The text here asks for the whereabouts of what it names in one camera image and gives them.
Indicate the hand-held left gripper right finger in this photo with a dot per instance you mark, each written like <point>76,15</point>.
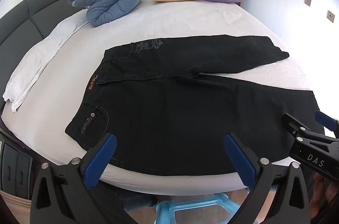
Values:
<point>238,160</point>

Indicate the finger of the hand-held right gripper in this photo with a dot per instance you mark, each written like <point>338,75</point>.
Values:
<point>292,124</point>
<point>327,120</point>

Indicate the dark nightstand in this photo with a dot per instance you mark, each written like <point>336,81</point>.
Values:
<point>13,165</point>

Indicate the bronze wall socket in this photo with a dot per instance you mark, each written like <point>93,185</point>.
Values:
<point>330,16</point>
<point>307,1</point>

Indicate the dark grey bed headboard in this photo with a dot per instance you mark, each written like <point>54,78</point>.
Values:
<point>29,17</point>

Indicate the black denim pants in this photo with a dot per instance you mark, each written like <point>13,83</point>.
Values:
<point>172,107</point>

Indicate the white pillow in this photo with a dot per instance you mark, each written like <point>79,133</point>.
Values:
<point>39,59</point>

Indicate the blue plastic stool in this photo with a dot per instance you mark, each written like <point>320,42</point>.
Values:
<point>169,206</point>

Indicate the person's right hand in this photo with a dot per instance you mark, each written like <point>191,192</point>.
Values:
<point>321,192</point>

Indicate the bed with white sheet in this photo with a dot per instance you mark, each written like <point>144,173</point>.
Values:
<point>185,20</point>

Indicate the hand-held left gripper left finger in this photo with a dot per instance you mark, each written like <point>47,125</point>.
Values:
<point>102,157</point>

